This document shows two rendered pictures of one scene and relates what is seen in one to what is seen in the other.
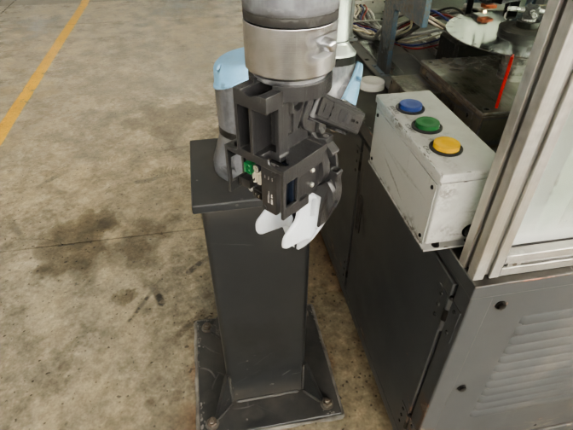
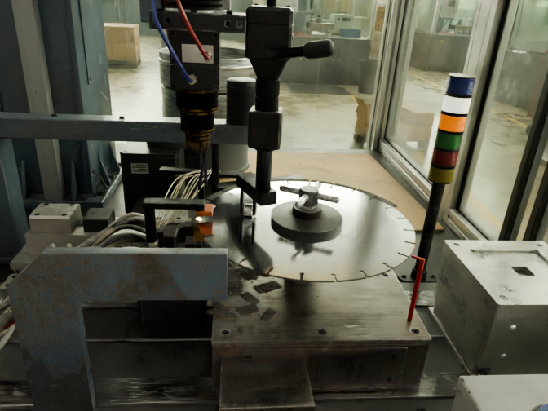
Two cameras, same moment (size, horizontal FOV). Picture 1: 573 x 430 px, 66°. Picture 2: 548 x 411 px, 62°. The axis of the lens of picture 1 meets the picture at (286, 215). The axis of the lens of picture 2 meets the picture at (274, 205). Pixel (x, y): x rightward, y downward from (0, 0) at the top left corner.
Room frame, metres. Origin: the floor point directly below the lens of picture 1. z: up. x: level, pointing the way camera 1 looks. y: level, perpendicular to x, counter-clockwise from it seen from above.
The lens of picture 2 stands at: (1.00, 0.12, 1.26)
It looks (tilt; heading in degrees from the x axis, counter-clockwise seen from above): 25 degrees down; 275
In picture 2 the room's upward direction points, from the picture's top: 3 degrees clockwise
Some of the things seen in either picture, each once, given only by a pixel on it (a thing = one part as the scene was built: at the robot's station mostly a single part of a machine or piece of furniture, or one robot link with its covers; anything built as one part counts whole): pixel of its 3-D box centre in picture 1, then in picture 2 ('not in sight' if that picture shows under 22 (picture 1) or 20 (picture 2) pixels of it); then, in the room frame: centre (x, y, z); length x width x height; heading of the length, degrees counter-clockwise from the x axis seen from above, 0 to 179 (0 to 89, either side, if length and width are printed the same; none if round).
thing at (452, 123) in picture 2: not in sight; (452, 121); (0.76, -0.70, 1.08); 0.05 x 0.04 x 0.03; 100
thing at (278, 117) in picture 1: (285, 136); not in sight; (0.36, 0.00, 1.05); 0.09 x 0.08 x 0.12; 140
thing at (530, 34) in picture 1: (526, 26); (307, 213); (1.00, -0.52, 0.96); 0.11 x 0.11 x 0.03
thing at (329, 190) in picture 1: (317, 188); not in sight; (0.36, -0.03, 0.99); 0.05 x 0.02 x 0.09; 50
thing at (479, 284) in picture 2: not in sight; (510, 309); (0.66, -0.52, 0.82); 0.18 x 0.18 x 0.15; 10
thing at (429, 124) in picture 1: (426, 126); not in sight; (0.67, -0.23, 0.90); 0.04 x 0.04 x 0.02
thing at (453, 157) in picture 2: not in sight; (444, 156); (0.76, -0.70, 1.02); 0.05 x 0.04 x 0.03; 100
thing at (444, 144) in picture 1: (445, 148); not in sight; (0.60, -0.25, 0.90); 0.04 x 0.04 x 0.02
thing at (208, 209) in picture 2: (477, 10); (178, 221); (1.19, -0.48, 0.95); 0.10 x 0.03 x 0.07; 10
